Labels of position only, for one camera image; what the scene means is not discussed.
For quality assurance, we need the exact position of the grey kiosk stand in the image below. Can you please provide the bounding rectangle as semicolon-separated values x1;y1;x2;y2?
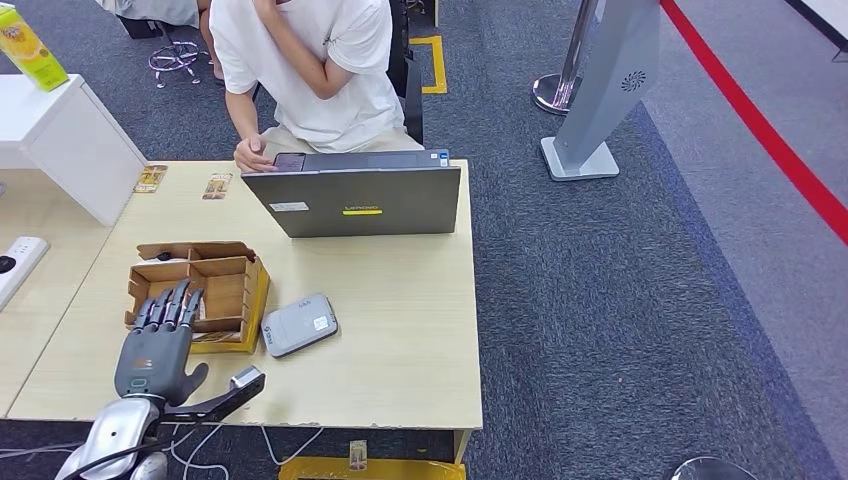
539;0;662;183

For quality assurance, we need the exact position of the cardboard divider box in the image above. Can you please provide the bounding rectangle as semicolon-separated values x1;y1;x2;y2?
123;240;272;356

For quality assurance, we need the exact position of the chrome stanchion pole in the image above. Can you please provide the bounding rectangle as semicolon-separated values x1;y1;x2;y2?
531;0;601;117

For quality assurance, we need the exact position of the person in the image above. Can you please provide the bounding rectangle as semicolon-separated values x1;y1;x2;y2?
208;0;425;175
92;0;228;87

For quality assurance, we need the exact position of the chrome stool base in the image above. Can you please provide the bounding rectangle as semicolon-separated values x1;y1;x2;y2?
147;23;212;89

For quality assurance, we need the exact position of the patterned ID card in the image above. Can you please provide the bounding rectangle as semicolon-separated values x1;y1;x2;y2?
201;172;234;201

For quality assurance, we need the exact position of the chrome stanchion base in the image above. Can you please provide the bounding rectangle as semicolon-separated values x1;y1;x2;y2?
670;457;760;480

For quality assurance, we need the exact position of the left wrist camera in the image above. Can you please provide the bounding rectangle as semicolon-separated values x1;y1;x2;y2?
160;365;267;425

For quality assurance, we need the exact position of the white power strip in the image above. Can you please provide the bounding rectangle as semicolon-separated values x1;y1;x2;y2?
0;236;52;313

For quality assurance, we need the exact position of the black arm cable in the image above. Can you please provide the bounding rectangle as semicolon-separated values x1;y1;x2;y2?
62;423;200;480

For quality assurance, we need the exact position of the person's right hand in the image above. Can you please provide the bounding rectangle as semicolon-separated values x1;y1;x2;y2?
233;134;280;175

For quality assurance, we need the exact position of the grey card reader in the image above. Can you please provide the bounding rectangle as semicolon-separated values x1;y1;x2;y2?
260;293;340;360

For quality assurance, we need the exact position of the yellow-green drink carton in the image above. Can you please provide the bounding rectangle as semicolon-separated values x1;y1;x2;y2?
0;1;70;93

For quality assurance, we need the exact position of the white shelf unit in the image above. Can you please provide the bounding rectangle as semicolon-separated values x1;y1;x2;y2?
0;74;148;228

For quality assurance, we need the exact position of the wooden table leg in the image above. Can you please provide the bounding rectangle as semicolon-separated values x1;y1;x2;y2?
453;429;477;465

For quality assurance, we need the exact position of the grey Lenovo laptop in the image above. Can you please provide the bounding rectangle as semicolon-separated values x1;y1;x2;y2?
240;149;463;240

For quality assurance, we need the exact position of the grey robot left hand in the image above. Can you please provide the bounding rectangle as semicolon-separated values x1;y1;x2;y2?
113;279;211;409

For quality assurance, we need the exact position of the black office chair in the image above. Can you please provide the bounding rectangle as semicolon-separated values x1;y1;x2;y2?
387;0;425;147

